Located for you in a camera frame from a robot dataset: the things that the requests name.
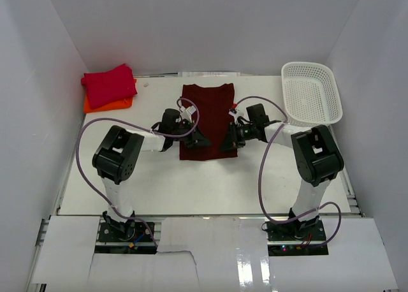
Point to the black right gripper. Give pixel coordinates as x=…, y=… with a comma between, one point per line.
x=236, y=136

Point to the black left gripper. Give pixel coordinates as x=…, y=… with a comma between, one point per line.
x=192, y=137

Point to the dark red t-shirt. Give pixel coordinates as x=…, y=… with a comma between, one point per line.
x=213, y=105

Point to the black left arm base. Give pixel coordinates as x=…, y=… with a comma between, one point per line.
x=137, y=239

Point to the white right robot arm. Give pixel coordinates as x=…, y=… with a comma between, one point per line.
x=317, y=158

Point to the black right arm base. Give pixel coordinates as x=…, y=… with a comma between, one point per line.
x=283, y=242

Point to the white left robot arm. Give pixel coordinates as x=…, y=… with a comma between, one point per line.
x=116, y=157

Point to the folded orange t-shirt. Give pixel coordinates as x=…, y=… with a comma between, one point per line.
x=114, y=97

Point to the white perforated plastic basket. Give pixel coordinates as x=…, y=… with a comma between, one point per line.
x=310, y=94

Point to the folded bright red t-shirt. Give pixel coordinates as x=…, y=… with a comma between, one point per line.
x=108, y=78

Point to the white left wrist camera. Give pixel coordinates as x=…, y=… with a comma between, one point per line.
x=186, y=113

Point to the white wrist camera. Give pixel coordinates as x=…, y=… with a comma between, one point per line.
x=186, y=113
x=237, y=115

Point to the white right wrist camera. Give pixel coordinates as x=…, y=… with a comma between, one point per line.
x=237, y=115

